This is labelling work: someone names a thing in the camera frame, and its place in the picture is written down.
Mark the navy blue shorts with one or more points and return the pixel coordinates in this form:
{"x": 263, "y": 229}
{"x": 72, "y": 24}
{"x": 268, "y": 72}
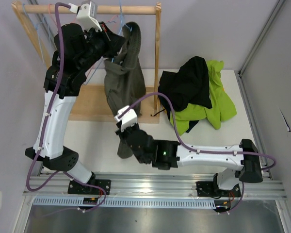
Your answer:
{"x": 192, "y": 125}

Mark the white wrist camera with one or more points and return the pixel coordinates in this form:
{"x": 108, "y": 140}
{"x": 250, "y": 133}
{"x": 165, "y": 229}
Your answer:
{"x": 86, "y": 15}
{"x": 127, "y": 120}

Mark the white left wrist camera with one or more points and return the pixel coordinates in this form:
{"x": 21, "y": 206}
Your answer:
{"x": 86, "y": 15}

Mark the light blue hanger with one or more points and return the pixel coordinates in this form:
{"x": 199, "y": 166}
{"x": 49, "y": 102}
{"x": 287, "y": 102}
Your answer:
{"x": 92, "y": 71}
{"x": 122, "y": 20}
{"x": 42, "y": 51}

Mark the white slotted cable duct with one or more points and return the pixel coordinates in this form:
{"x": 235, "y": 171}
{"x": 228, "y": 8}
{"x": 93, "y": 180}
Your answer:
{"x": 126, "y": 202}

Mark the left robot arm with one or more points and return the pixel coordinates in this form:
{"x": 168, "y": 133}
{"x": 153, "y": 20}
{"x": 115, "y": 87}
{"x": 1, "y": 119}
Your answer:
{"x": 62, "y": 86}

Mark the black shorts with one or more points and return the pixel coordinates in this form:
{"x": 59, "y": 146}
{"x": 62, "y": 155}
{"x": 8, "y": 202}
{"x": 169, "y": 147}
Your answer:
{"x": 190, "y": 85}

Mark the wooden clothes rack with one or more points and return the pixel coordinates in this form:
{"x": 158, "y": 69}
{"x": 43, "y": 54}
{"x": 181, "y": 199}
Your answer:
{"x": 89, "y": 105}

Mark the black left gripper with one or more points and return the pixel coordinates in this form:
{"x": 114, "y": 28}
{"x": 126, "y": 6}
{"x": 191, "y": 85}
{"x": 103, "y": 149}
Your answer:
{"x": 113, "y": 41}

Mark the aluminium mounting rail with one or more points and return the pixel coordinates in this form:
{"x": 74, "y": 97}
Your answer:
{"x": 180, "y": 186}

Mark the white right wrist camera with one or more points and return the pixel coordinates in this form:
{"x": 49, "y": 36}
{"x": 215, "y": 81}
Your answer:
{"x": 127, "y": 120}

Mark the lime green shorts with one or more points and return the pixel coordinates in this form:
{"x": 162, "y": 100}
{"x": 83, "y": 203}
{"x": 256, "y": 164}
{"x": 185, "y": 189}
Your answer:
{"x": 223, "y": 108}

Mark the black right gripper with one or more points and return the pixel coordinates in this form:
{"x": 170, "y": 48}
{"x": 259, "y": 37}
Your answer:
{"x": 122, "y": 134}

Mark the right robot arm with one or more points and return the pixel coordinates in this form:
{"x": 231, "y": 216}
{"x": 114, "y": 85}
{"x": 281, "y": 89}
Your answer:
{"x": 240, "y": 162}

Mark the olive grey shorts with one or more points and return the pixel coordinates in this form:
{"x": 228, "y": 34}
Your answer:
{"x": 124, "y": 81}

